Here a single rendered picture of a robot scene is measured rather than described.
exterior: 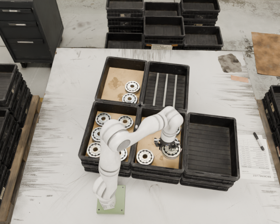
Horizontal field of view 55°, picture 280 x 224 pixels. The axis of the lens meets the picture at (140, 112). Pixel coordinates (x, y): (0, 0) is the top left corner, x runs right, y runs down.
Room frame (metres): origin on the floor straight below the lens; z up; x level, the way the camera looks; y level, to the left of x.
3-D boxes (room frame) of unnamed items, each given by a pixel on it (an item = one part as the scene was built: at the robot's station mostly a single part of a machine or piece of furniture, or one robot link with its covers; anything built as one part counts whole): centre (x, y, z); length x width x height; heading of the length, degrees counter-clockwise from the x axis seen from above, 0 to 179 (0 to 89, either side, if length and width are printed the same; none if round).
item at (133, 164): (0.75, -0.13, 0.92); 0.40 x 0.30 x 0.02; 173
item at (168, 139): (0.66, -0.15, 1.17); 0.11 x 0.09 x 0.06; 174
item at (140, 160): (0.65, -0.04, 0.86); 0.10 x 0.10 x 0.01
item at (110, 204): (0.41, 0.17, 0.83); 0.09 x 0.09 x 0.17; 12
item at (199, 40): (2.18, -0.62, 0.31); 0.40 x 0.30 x 0.34; 90
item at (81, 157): (0.78, 0.17, 0.92); 0.40 x 0.30 x 0.02; 173
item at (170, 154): (0.63, -0.17, 1.01); 0.10 x 0.10 x 0.01
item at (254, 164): (0.74, -0.75, 0.70); 0.33 x 0.23 x 0.01; 0
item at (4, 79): (1.41, 1.23, 0.37); 0.40 x 0.30 x 0.45; 1
